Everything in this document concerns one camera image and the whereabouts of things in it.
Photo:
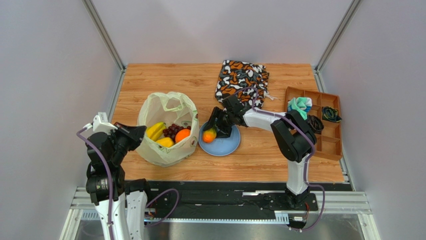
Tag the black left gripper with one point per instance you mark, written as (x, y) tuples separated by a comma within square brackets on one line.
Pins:
[(136, 133)]

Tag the blue plate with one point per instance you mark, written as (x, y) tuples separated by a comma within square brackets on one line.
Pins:
[(221, 146)]

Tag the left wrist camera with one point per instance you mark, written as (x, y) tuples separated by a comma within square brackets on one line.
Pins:
[(100, 124)]

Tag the yellow banana bunch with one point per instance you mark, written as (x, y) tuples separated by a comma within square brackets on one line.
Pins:
[(155, 131)]

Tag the red grape bunch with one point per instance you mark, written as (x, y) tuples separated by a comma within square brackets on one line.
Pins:
[(172, 130)]

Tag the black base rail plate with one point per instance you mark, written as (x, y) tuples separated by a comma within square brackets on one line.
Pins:
[(220, 201)]

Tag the teal white sock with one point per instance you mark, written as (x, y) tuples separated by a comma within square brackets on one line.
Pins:
[(300, 103), (303, 114)]

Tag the lower teal white sock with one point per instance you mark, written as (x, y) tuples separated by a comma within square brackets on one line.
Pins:
[(303, 114)]

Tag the upper teal white sock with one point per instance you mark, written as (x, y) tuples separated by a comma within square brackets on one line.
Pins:
[(300, 103)]

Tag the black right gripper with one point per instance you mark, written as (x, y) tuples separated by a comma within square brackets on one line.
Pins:
[(221, 116)]

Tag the pale green plastic bag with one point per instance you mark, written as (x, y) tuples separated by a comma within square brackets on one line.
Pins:
[(169, 108)]

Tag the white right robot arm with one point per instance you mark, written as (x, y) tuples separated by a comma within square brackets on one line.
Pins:
[(294, 137)]

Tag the orange tangerine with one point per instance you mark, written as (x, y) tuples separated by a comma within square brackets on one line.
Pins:
[(182, 134)]

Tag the camouflage patterned shorts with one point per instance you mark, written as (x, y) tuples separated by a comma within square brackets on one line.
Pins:
[(248, 81)]

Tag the navy yellow rolled tie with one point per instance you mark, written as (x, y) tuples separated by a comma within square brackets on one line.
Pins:
[(330, 114)]

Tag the wooden compartment organizer tray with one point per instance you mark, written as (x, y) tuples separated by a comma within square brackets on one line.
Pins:
[(329, 144)]

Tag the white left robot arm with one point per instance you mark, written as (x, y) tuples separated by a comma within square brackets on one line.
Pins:
[(120, 204)]

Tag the dark brown rolled tie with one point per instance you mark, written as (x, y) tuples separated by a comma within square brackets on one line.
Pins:
[(315, 123)]

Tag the green orange mango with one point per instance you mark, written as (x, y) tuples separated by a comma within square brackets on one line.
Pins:
[(209, 135)]

